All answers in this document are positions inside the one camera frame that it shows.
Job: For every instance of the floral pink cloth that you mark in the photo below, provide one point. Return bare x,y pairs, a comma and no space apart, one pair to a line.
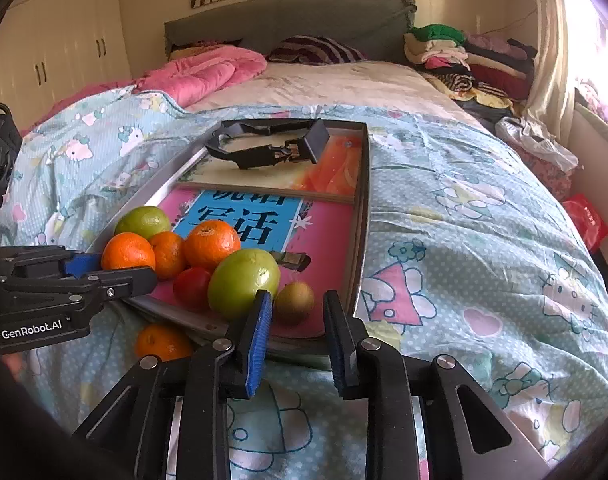
546,175

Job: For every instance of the cartoon cat printed blanket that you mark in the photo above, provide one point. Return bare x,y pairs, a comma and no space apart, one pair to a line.
458,260

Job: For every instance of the cream wardrobe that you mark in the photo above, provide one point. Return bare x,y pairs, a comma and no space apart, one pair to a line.
59,50

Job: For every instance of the dark shallow tray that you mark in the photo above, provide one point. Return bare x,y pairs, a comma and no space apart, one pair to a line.
361,220

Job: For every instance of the pink book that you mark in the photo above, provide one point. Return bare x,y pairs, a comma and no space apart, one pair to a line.
329,240

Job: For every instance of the black plastic clamp part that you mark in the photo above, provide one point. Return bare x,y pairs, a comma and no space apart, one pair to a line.
254,157

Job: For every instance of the brown kiwi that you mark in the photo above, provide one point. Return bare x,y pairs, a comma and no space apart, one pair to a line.
294,302

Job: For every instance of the cream curtain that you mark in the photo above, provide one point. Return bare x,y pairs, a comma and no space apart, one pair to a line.
548,60

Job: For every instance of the white plastic bag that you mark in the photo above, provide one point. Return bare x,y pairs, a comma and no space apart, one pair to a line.
533,140

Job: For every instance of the beige bed sheet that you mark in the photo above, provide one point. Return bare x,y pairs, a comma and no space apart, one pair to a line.
334,85

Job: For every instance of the orange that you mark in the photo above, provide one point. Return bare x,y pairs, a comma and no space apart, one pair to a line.
161,342
128,255
211,245
169,255

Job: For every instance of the small green fruit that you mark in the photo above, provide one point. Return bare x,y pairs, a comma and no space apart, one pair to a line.
144,222

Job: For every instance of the large green fruit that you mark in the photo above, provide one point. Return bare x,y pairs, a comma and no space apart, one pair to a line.
241,282

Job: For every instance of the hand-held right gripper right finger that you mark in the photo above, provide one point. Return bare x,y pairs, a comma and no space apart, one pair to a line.
341,345

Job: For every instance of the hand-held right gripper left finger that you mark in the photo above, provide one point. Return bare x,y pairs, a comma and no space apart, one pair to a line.
258,340

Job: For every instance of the red bag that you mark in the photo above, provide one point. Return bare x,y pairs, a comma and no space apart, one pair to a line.
588,222

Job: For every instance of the grey-green headboard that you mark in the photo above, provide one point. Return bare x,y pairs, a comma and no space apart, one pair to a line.
284,20

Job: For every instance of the red tomato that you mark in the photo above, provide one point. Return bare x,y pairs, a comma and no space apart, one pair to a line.
191,287

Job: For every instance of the pile of folded clothes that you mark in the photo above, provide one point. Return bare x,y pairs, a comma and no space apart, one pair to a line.
473,70

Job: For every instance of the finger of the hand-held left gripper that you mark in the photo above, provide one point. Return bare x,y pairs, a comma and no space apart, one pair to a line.
129,280
81,262

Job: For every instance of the pink quilt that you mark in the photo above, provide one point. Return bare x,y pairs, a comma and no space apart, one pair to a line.
209,70

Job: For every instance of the striped pillow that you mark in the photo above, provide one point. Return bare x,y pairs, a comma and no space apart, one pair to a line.
316,50

